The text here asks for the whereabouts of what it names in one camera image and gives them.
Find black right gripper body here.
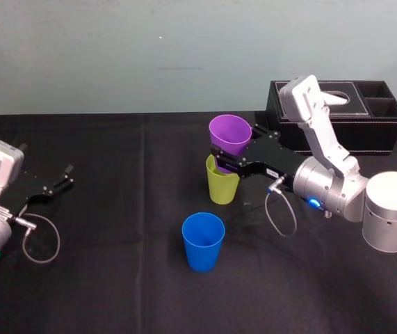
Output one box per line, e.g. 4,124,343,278
240,134,307,192

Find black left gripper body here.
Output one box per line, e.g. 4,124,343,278
0,170,57,218

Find purple plastic cup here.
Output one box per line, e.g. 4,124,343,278
208,113,253,175

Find green plastic cup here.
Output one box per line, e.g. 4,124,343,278
205,154,241,205

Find black leather tissue box organizer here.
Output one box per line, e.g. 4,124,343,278
265,79,397,156

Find blue plastic cup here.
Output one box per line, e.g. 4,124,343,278
181,212,226,273

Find black table cloth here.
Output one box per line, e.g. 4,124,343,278
0,110,397,334

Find grey right gripper cable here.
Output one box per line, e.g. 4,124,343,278
264,175,298,238

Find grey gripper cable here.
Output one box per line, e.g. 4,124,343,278
14,213,61,264
264,175,298,238

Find grey left gripper cable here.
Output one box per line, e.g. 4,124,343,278
14,213,61,264

